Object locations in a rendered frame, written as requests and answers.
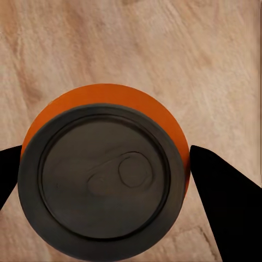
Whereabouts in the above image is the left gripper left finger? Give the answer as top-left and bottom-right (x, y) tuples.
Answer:
(0, 145), (22, 210)

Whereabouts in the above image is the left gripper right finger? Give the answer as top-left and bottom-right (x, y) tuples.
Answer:
(189, 145), (262, 262)

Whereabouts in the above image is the can of soda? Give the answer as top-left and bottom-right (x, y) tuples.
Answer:
(17, 84), (191, 262)

